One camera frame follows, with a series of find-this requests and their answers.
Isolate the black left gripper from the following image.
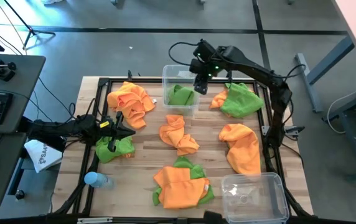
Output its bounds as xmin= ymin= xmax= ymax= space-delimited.
xmin=95 ymin=111 xmax=136 ymax=153

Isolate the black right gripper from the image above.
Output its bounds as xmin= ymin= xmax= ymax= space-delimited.
xmin=189 ymin=57 xmax=221 ymax=96

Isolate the clear plastic bin with label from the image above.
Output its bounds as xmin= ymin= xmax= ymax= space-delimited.
xmin=161 ymin=64 xmax=200 ymax=116

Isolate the blue capped water bottle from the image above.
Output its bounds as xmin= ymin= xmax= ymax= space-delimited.
xmin=83 ymin=170 xmax=115 ymax=190

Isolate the white printed bag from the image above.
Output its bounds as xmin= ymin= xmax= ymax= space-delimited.
xmin=24 ymin=139 xmax=64 ymax=174

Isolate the dark grey desk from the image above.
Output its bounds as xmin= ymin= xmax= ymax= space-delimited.
xmin=0 ymin=132 xmax=28 ymax=211
xmin=0 ymin=52 xmax=47 ymax=134

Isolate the black rounded object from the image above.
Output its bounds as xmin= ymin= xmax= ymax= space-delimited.
xmin=203 ymin=210 xmax=228 ymax=224

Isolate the clear plastic bin without label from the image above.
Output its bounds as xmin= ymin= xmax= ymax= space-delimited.
xmin=220 ymin=172 xmax=290 ymax=224

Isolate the grey table leg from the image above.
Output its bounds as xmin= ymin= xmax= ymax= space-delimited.
xmin=294 ymin=35 xmax=356 ymax=113

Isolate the black tripod stand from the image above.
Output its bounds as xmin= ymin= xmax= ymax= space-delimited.
xmin=2 ymin=0 xmax=57 ymax=50

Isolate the black aluminium table frame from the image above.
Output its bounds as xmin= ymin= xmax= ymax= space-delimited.
xmin=53 ymin=76 xmax=314 ymax=218

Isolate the black desk cable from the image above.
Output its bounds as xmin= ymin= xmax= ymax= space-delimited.
xmin=36 ymin=76 xmax=76 ymax=124

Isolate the silver metal bracket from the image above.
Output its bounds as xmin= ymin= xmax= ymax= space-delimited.
xmin=77 ymin=217 xmax=114 ymax=224

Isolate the white cable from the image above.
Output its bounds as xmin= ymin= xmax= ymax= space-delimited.
xmin=326 ymin=90 xmax=356 ymax=135

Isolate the dark grey desk frame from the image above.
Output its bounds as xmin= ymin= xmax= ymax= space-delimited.
xmin=321 ymin=79 xmax=356 ymax=182

